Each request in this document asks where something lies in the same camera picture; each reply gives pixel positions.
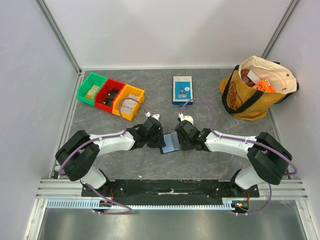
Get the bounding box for black card holder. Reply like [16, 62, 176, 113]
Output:
[160, 132, 180, 155]

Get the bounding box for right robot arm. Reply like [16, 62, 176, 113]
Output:
[175, 120, 292, 197]

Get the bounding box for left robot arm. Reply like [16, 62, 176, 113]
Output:
[55, 114, 165, 197]

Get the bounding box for plastic bags in yellow bin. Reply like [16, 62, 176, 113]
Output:
[120, 94, 139, 115]

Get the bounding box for blue white box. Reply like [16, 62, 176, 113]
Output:
[172, 76, 193, 106]

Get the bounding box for yellow plastic bin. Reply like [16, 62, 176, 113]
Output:
[112, 84, 145, 121]

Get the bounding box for black parts in red bin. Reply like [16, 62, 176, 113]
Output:
[102, 88, 119, 107]

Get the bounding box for red plastic bin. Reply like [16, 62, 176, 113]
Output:
[94, 78, 126, 113]

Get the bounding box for yellow canvas tote bag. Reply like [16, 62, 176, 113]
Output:
[219, 55, 299, 121]

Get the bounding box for tan blocks in green bin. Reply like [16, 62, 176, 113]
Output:
[84, 85, 100, 100]

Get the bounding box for orange box in bag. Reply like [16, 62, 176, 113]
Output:
[253, 78, 276, 93]

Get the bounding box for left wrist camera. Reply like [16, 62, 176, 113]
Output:
[145, 112, 161, 121]

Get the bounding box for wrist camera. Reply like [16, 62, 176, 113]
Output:
[145, 112, 161, 121]
[178, 112, 194, 125]

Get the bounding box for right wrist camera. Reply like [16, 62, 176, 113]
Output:
[178, 112, 194, 125]

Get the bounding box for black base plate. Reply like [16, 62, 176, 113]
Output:
[97, 179, 260, 206]

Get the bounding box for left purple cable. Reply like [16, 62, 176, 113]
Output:
[57, 97, 151, 216]

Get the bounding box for purple cable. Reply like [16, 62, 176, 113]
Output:
[57, 97, 151, 216]
[180, 98, 299, 217]

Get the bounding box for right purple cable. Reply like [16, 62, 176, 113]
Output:
[180, 98, 299, 217]

